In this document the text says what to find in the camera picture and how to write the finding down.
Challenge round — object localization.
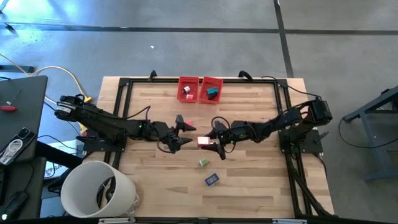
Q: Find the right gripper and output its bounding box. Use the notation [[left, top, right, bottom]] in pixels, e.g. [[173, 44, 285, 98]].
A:
[[200, 121, 250, 161]]

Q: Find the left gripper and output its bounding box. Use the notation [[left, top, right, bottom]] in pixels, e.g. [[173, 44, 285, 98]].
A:
[[150, 114, 197, 154]]

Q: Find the dark blue box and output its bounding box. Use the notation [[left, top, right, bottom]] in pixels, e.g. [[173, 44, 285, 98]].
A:
[[204, 173, 220, 187]]

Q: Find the red plastic basket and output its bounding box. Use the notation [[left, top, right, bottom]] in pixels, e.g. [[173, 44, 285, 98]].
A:
[[176, 76, 200, 103], [198, 77, 224, 105]]

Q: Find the white bucket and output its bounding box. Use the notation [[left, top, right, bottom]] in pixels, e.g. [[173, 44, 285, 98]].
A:
[[60, 160, 139, 218]]

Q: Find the white printed box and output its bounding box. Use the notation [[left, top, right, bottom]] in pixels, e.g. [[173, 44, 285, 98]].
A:
[[43, 139, 78, 180]]

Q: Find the dark grey side table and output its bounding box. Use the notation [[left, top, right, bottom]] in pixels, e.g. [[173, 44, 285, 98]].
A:
[[0, 75, 49, 162]]

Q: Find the smartphone in clear case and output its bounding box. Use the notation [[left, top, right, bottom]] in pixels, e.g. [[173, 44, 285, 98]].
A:
[[0, 126, 37, 166]]

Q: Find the black floor bar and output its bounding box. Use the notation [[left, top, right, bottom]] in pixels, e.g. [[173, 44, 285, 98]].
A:
[[0, 64, 35, 74]]

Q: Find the black computer mouse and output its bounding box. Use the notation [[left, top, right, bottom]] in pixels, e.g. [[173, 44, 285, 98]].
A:
[[0, 190, 29, 221]]

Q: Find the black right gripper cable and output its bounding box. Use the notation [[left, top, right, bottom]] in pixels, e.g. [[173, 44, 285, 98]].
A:
[[210, 116, 233, 133]]

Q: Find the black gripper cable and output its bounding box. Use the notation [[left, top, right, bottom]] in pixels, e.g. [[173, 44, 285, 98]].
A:
[[210, 116, 233, 133], [126, 105, 152, 125]]

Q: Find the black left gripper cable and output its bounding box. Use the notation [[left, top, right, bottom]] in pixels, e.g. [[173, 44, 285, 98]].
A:
[[126, 105, 152, 125]]

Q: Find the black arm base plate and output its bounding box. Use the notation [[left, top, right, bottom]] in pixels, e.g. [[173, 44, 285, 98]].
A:
[[76, 134, 127, 153], [277, 128, 330, 156]]

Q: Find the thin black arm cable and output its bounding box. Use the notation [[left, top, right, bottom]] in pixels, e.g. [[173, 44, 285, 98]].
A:
[[261, 75, 323, 100]]

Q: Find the silver table bracket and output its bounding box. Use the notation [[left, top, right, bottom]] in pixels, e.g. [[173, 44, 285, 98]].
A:
[[272, 218, 308, 224], [98, 217, 137, 224]]

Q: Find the black floor cable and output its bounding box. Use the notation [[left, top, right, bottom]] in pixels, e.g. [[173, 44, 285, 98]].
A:
[[338, 117, 385, 149]]

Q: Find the blue grey desk frame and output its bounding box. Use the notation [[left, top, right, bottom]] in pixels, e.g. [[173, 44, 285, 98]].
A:
[[343, 85, 398, 184]]

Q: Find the red handled screwdriver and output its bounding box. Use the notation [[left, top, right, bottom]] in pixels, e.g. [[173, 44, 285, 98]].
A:
[[0, 89, 22, 113]]

